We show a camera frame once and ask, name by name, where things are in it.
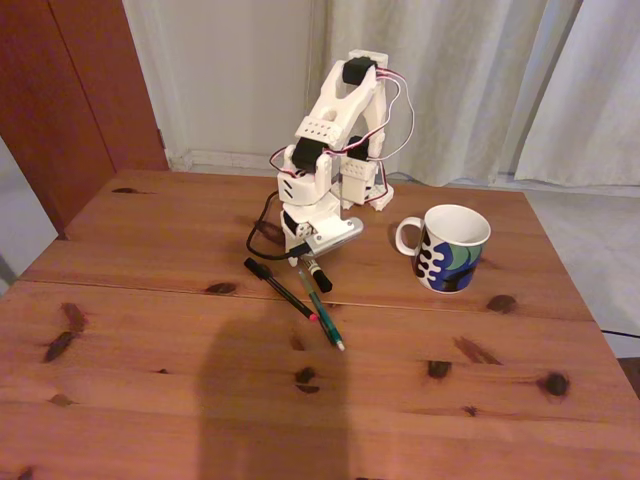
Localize white marker black cap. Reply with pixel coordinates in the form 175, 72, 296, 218
302, 256, 334, 294

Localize black pen red end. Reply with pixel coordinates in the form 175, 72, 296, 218
243, 257, 318, 324

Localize green mechanical pencil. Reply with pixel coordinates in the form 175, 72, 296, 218
297, 268, 346, 352

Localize white mug blue green pattern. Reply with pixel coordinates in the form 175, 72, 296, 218
394, 203, 492, 295

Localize wide white curtain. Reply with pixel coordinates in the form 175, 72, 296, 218
302, 0, 584, 187

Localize brown wooden door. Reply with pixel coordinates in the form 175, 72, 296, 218
0, 0, 169, 236

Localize narrow white curtain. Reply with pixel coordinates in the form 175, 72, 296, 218
514, 0, 640, 190

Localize dark brown furniture piece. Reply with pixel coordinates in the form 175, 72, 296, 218
616, 355, 640, 401

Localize grey camera box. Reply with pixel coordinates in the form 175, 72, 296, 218
303, 217, 365, 258

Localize black camera cable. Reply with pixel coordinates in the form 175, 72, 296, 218
245, 189, 309, 262

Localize red white servo wires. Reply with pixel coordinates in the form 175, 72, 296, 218
269, 67, 417, 174

